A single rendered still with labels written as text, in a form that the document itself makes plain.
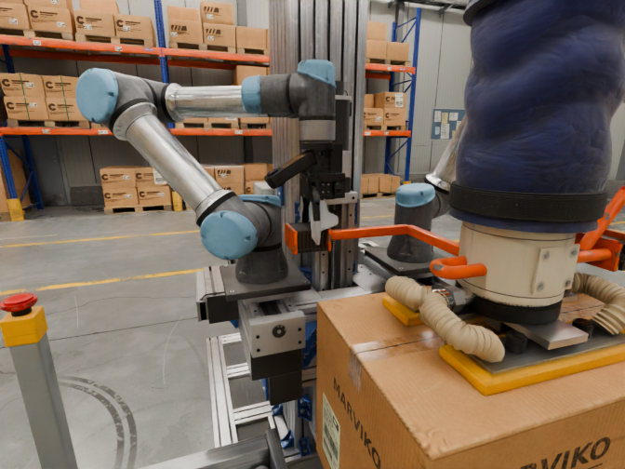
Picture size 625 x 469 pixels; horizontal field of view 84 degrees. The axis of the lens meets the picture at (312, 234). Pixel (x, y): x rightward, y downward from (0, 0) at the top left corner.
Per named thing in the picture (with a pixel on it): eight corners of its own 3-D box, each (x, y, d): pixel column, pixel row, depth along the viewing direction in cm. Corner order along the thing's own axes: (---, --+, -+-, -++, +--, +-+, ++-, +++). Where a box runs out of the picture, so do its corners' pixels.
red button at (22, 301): (-4, 322, 80) (-7, 306, 79) (11, 308, 87) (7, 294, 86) (33, 317, 82) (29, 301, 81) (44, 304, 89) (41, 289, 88)
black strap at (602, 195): (524, 228, 45) (528, 198, 44) (420, 200, 67) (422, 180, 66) (641, 218, 52) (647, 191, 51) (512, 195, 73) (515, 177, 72)
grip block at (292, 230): (294, 255, 72) (293, 232, 71) (285, 244, 80) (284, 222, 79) (331, 251, 75) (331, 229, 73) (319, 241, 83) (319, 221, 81)
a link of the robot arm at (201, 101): (151, 126, 102) (311, 127, 90) (122, 125, 91) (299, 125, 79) (146, 84, 99) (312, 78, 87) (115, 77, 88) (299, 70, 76)
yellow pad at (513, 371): (484, 398, 47) (489, 366, 45) (437, 355, 56) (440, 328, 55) (653, 355, 56) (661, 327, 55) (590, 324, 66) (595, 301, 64)
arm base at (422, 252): (378, 250, 119) (379, 222, 116) (416, 247, 124) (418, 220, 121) (403, 265, 105) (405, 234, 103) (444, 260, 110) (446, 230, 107)
